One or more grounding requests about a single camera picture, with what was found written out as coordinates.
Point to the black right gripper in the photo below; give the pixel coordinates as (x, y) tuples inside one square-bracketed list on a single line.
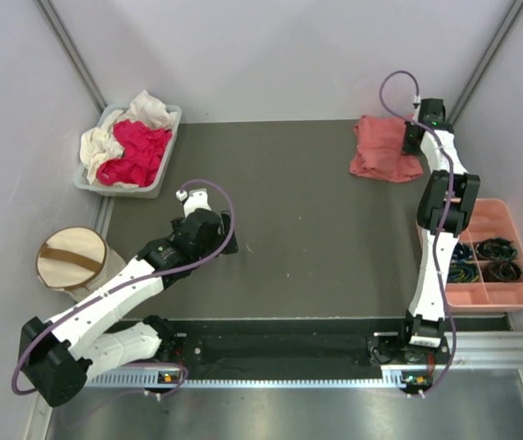
[(406, 148)]

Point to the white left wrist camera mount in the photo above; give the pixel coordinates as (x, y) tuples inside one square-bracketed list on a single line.
[(193, 200)]

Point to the dark coiled item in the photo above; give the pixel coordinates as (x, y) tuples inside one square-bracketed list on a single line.
[(502, 271), (496, 249)]

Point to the cream t-shirt in bin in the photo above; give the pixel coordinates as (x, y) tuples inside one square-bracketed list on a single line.
[(105, 137)]

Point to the dark coiled item back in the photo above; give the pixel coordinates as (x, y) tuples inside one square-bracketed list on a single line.
[(496, 249)]

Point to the yellow blue coiled item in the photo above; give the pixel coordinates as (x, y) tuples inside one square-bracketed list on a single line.
[(463, 272)]

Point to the blue patterned coiled item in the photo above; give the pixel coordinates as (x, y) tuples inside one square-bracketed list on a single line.
[(462, 252)]

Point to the dark coiled item front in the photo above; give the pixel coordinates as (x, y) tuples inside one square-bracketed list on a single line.
[(502, 271)]

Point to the grey plastic laundry bin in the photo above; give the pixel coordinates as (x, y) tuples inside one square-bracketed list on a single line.
[(126, 151)]

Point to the round cream fabric basket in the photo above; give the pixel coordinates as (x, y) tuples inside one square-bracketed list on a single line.
[(77, 261)]

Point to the magenta t-shirt in bin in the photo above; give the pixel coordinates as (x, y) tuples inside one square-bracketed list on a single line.
[(143, 150)]

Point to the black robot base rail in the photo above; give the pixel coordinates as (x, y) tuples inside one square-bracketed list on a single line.
[(279, 349)]

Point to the slotted cable duct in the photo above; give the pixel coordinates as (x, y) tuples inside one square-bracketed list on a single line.
[(162, 379)]

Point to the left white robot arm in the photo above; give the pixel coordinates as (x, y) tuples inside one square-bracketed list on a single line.
[(60, 355)]

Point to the pink divided organizer tray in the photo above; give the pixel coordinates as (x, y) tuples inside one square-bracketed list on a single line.
[(490, 218)]

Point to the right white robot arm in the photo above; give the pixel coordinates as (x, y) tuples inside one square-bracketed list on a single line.
[(443, 213)]

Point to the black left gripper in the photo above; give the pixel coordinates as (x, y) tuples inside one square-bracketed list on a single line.
[(226, 222)]

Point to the salmon pink t-shirt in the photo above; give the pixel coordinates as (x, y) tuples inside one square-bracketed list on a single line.
[(379, 151)]

